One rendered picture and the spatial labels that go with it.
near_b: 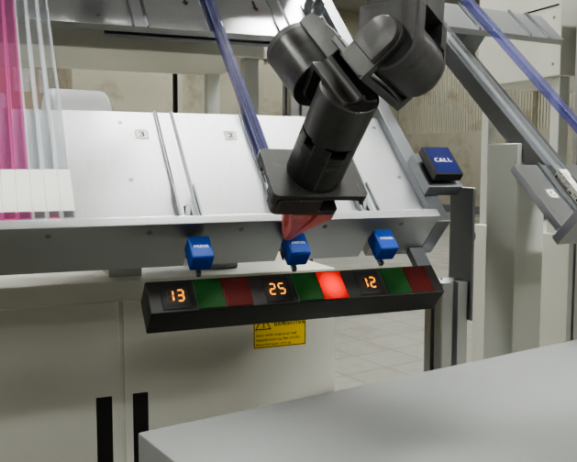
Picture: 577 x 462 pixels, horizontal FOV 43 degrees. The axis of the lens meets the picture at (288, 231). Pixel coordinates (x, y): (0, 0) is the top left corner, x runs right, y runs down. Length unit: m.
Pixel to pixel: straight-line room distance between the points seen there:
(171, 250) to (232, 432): 0.31
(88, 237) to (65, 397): 0.41
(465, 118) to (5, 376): 11.29
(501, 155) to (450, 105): 11.23
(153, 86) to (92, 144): 8.83
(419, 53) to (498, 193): 0.53
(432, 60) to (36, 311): 0.67
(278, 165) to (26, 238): 0.26
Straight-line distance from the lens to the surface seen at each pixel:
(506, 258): 1.14
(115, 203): 0.81
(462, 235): 0.97
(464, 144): 12.10
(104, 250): 0.78
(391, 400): 0.61
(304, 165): 0.70
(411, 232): 0.90
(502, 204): 1.14
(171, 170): 0.85
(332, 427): 0.55
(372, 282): 0.83
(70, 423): 1.14
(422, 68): 0.66
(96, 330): 1.10
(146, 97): 9.64
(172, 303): 0.74
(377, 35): 0.64
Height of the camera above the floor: 0.79
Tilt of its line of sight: 5 degrees down
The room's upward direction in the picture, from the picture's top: straight up
